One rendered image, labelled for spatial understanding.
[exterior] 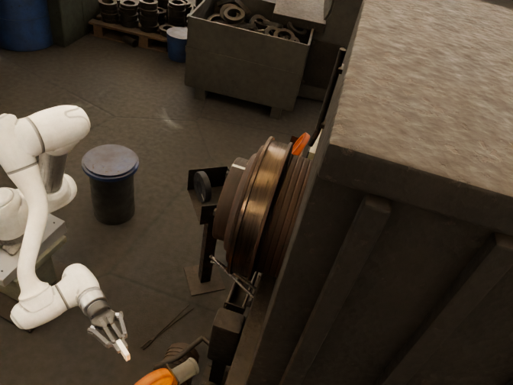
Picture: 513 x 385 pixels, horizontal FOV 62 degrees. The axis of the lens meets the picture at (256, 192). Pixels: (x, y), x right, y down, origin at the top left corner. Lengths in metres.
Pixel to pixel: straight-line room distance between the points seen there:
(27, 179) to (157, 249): 1.27
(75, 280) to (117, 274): 0.93
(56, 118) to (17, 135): 0.14
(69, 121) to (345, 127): 1.16
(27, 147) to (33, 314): 0.56
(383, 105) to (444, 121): 0.10
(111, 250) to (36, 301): 1.11
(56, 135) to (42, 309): 0.60
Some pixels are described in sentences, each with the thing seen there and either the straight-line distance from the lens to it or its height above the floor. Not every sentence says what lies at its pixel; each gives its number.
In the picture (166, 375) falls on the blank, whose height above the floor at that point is 0.76.
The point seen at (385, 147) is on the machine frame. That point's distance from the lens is 0.65.
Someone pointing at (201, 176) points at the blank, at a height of 0.75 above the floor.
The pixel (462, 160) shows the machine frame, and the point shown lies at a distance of 0.69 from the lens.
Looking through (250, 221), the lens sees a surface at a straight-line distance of 1.20.
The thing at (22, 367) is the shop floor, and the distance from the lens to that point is 2.41.
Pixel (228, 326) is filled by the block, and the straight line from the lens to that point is 1.50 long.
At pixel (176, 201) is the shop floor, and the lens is 3.00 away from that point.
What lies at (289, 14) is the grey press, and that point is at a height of 0.80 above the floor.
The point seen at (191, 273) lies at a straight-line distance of 2.59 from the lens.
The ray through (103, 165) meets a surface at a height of 0.43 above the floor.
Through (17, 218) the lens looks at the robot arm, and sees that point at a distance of 2.14.
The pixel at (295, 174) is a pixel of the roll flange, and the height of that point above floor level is 1.31.
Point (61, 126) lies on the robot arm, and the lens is 1.62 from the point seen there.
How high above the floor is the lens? 2.09
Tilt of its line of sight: 41 degrees down
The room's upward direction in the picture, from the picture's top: 13 degrees clockwise
